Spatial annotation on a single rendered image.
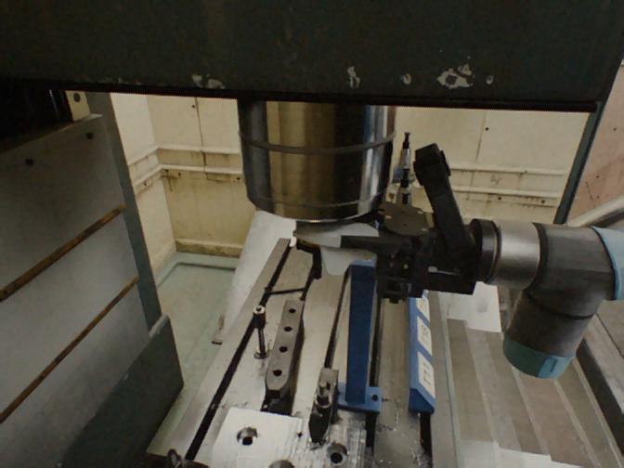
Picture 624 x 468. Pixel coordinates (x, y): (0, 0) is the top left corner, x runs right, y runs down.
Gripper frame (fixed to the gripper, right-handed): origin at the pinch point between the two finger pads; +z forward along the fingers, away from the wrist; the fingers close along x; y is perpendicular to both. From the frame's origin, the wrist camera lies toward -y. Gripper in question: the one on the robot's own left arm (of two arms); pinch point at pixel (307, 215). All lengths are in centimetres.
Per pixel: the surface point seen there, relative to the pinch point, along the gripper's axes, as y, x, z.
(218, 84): -16.0, -11.8, 5.5
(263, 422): 39.4, 1.1, 5.6
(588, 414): 67, 36, -69
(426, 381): 43, 17, -23
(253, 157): -8.7, -6.1, 4.5
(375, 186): -6.6, -5.1, -6.9
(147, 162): 38, 98, 72
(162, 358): 62, 30, 38
